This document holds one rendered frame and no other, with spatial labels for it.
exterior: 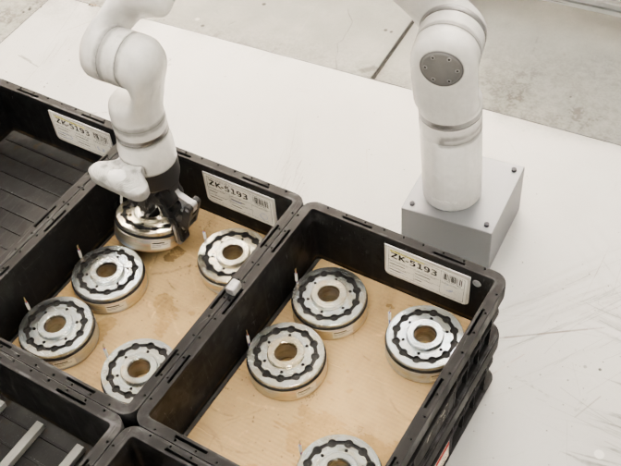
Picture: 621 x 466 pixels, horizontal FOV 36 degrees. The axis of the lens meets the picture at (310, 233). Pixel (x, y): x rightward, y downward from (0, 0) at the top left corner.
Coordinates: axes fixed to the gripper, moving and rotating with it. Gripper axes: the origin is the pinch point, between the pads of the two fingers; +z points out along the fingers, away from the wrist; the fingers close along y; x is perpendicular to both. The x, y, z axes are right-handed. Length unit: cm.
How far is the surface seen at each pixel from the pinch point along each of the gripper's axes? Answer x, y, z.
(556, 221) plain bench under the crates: -42, -45, 16
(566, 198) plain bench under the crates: -48, -44, 16
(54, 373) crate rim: 29.7, -6.9, -6.8
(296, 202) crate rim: -8.3, -17.6, -6.6
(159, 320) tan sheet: 12.3, -7.3, 3.4
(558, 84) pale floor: -156, -9, 89
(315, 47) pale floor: -138, 66, 90
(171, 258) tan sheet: 2.5, -1.9, 3.7
